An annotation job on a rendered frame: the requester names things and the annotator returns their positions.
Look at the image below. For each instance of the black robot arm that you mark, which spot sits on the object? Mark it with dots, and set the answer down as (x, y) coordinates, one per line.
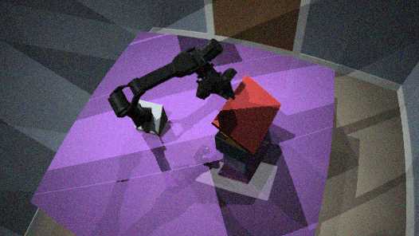
(182, 65)

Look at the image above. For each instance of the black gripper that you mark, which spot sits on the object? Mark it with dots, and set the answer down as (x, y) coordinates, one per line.
(222, 86)

